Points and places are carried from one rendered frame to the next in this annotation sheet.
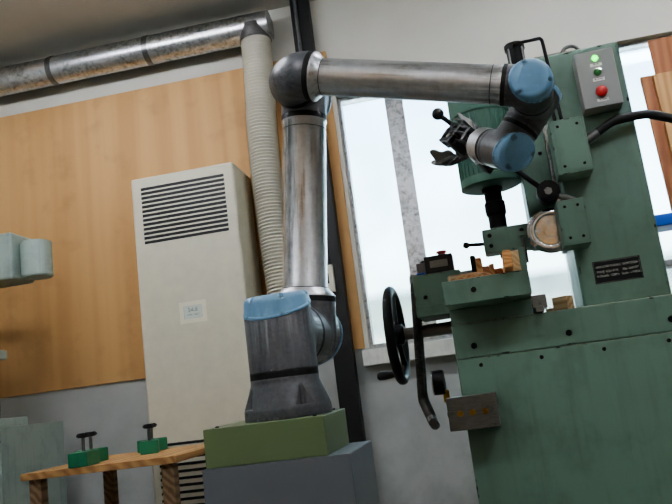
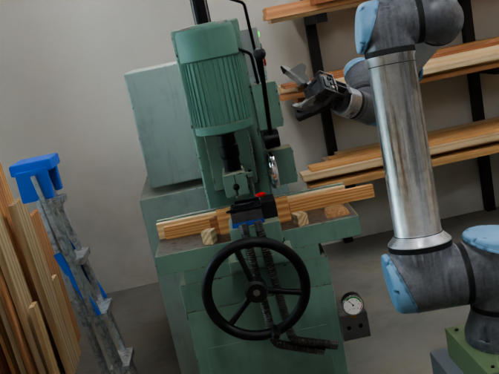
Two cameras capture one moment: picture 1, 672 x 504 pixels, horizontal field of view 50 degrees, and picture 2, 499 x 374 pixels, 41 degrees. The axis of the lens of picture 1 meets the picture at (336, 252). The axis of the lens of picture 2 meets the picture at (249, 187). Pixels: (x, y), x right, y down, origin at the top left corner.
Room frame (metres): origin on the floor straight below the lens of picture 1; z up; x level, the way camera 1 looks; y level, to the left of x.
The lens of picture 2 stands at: (2.45, 1.47, 1.45)
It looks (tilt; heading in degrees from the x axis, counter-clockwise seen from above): 13 degrees down; 258
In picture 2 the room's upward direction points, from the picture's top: 12 degrees counter-clockwise
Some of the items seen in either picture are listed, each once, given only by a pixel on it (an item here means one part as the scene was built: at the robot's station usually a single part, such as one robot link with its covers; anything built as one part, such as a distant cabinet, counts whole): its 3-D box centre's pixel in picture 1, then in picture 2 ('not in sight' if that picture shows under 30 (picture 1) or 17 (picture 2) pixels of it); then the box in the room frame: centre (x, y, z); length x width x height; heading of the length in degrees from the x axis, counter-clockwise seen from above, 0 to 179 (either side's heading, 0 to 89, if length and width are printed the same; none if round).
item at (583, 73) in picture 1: (597, 82); (252, 52); (1.86, -0.76, 1.40); 0.10 x 0.06 x 0.16; 78
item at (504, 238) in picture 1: (508, 242); (236, 182); (2.06, -0.50, 1.03); 0.14 x 0.07 x 0.09; 78
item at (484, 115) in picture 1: (483, 138); (214, 79); (2.06, -0.48, 1.35); 0.18 x 0.18 x 0.31
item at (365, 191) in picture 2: (507, 276); (269, 211); (1.98, -0.46, 0.92); 0.66 x 0.02 x 0.04; 168
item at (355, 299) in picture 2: (440, 386); (352, 306); (1.85, -0.22, 0.65); 0.06 x 0.04 x 0.08; 168
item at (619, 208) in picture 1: (597, 181); (225, 130); (2.01, -0.76, 1.16); 0.22 x 0.22 x 0.72; 78
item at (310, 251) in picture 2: (492, 317); (250, 253); (2.08, -0.42, 0.82); 0.40 x 0.21 x 0.04; 168
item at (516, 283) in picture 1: (472, 302); (257, 240); (2.06, -0.37, 0.87); 0.61 x 0.30 x 0.06; 168
